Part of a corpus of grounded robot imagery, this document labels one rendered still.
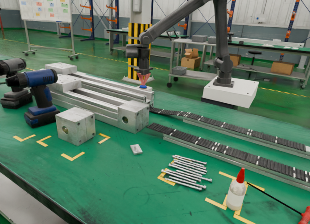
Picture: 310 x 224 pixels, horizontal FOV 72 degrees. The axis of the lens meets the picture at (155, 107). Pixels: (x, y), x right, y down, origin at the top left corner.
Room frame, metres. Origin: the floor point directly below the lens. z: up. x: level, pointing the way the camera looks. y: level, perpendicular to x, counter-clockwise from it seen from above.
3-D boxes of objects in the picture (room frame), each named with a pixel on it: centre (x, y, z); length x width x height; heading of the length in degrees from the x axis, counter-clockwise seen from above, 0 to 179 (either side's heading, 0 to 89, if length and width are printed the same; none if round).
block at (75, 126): (0.70, 0.28, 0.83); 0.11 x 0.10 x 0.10; 153
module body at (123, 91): (1.18, 0.38, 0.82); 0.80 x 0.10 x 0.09; 61
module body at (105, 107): (1.02, 0.48, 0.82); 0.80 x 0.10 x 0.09; 61
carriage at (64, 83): (1.02, 0.48, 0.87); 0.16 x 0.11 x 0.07; 61
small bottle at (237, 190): (0.41, -0.22, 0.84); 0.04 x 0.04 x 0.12
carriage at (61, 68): (1.30, 0.60, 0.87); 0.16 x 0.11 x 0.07; 61
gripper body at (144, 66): (1.16, 0.07, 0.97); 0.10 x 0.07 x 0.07; 151
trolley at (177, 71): (4.02, -0.68, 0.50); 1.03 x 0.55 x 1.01; 72
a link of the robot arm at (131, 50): (1.15, 0.11, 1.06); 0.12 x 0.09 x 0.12; 102
